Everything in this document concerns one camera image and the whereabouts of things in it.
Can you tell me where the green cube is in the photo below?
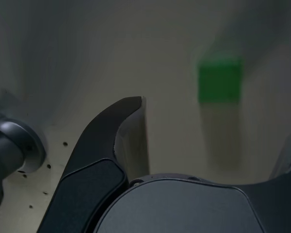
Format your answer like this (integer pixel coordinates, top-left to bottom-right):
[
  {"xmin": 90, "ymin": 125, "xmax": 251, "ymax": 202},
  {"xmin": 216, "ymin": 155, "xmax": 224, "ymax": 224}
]
[{"xmin": 196, "ymin": 57, "xmax": 243, "ymax": 104}]

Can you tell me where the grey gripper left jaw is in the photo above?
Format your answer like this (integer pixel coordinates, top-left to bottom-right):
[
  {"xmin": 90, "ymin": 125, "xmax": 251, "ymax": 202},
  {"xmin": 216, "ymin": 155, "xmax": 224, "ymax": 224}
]
[{"xmin": 36, "ymin": 96, "xmax": 151, "ymax": 233}]

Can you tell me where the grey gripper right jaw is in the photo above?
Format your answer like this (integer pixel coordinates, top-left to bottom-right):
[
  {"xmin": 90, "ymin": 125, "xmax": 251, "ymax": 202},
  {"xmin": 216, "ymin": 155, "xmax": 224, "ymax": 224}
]
[{"xmin": 94, "ymin": 132, "xmax": 291, "ymax": 233}]

